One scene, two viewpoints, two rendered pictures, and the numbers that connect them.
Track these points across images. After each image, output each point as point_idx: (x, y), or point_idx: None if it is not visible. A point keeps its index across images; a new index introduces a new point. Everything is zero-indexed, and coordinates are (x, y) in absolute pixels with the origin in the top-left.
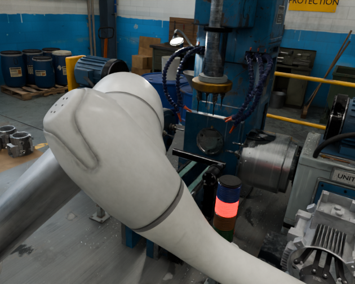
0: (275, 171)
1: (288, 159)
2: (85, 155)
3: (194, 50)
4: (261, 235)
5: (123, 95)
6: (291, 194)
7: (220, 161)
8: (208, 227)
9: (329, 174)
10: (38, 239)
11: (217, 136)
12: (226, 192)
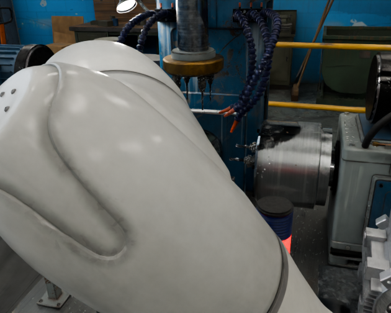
0: (310, 176)
1: (324, 156)
2: (91, 223)
3: (157, 17)
4: (303, 272)
5: (123, 76)
6: (336, 206)
7: None
8: (324, 307)
9: (388, 169)
10: None
11: (210, 140)
12: (274, 225)
